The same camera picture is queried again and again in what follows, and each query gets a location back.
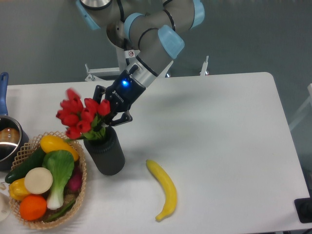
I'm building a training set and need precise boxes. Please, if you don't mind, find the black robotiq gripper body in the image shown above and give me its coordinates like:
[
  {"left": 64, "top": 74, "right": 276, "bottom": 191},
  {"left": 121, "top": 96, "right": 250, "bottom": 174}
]
[{"left": 105, "top": 70, "right": 146, "bottom": 114}]

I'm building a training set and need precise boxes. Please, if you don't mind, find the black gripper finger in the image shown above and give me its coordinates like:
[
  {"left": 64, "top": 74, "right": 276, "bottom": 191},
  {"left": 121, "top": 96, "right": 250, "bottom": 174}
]
[
  {"left": 93, "top": 85, "right": 107, "bottom": 103},
  {"left": 104, "top": 110, "right": 133, "bottom": 126}
]

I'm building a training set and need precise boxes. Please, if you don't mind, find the red tulip bouquet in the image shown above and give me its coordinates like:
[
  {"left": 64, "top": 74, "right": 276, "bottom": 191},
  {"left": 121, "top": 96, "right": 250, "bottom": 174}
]
[{"left": 56, "top": 88, "right": 111, "bottom": 141}]

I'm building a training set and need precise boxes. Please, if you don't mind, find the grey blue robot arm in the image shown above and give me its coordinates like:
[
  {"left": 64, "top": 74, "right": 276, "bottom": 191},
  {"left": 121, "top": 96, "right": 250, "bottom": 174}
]
[{"left": 76, "top": 0, "right": 205, "bottom": 126}]

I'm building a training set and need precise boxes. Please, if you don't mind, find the dark grey ribbed vase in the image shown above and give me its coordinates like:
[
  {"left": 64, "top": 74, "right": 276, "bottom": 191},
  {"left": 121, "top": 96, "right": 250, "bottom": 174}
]
[{"left": 83, "top": 127, "right": 125, "bottom": 176}]

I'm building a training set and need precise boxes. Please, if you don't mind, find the yellow banana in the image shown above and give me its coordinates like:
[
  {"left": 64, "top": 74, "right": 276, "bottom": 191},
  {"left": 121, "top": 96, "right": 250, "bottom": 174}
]
[{"left": 146, "top": 159, "right": 177, "bottom": 222}]

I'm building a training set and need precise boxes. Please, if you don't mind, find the yellow squash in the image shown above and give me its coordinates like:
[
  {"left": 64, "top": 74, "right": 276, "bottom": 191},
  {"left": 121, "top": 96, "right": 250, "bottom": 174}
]
[{"left": 40, "top": 135, "right": 79, "bottom": 161}]

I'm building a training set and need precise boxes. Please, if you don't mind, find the green bok choy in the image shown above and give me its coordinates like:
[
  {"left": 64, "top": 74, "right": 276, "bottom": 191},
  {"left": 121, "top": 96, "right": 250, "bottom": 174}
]
[{"left": 43, "top": 150, "right": 75, "bottom": 210}]

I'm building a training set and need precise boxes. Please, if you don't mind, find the red radish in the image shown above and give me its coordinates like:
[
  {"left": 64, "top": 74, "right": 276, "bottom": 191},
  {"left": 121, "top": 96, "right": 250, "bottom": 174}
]
[{"left": 67, "top": 167, "right": 82, "bottom": 192}]

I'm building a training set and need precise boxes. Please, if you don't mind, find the woven wicker basket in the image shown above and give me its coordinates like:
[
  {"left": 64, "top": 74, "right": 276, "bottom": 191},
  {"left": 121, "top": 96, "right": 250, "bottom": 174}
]
[{"left": 9, "top": 131, "right": 87, "bottom": 230}]

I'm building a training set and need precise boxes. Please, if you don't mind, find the green cucumber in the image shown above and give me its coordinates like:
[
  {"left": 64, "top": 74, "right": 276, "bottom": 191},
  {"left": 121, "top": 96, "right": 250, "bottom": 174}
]
[{"left": 5, "top": 147, "right": 46, "bottom": 184}]

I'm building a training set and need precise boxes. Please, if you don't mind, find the green chili pepper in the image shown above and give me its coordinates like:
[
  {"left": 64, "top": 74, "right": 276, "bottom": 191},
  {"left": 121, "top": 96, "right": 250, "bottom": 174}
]
[{"left": 43, "top": 199, "right": 76, "bottom": 222}]

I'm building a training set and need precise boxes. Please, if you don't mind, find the yellow bell pepper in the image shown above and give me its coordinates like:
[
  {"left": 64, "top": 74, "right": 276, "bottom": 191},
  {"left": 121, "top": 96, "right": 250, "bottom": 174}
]
[{"left": 9, "top": 178, "right": 31, "bottom": 201}]

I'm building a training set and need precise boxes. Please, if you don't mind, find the orange fruit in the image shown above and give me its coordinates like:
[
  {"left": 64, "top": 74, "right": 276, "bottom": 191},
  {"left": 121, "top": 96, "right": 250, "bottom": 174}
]
[{"left": 19, "top": 195, "right": 47, "bottom": 221}]

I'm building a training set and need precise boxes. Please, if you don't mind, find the small white garlic piece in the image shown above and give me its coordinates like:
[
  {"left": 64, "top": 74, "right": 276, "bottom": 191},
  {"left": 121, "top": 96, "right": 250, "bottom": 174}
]
[{"left": 0, "top": 182, "right": 6, "bottom": 190}]

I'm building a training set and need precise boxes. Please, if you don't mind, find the black device at table edge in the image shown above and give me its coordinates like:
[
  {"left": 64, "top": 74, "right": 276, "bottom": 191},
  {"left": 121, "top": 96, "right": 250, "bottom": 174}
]
[{"left": 294, "top": 197, "right": 312, "bottom": 223}]

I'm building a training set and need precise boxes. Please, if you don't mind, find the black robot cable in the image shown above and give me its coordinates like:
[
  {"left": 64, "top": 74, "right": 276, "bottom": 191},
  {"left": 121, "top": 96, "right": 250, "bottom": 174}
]
[{"left": 123, "top": 38, "right": 132, "bottom": 68}]

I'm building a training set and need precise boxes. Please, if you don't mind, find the blue handled saucepan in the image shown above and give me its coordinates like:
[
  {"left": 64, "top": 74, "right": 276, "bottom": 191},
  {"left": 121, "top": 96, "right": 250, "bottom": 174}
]
[{"left": 0, "top": 72, "right": 29, "bottom": 171}]

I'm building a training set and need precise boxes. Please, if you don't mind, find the white frame at right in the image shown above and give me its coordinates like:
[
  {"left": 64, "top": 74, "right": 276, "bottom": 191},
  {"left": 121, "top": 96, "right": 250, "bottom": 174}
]
[{"left": 289, "top": 84, "right": 312, "bottom": 131}]

